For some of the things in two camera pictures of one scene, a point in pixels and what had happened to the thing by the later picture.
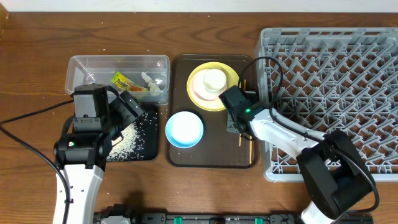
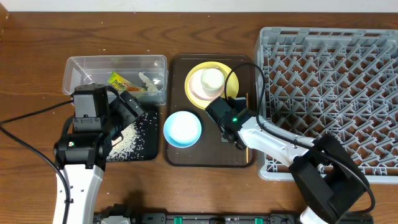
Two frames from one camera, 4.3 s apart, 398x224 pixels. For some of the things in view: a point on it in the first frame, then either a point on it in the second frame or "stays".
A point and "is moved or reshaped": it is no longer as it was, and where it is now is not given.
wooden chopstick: [250, 149] -> [247, 152]
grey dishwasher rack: [335, 79] stays
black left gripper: [119, 106] stays
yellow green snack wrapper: [124, 82] is moved or reshaped
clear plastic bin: [147, 76] stays
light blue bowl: [184, 129] stays
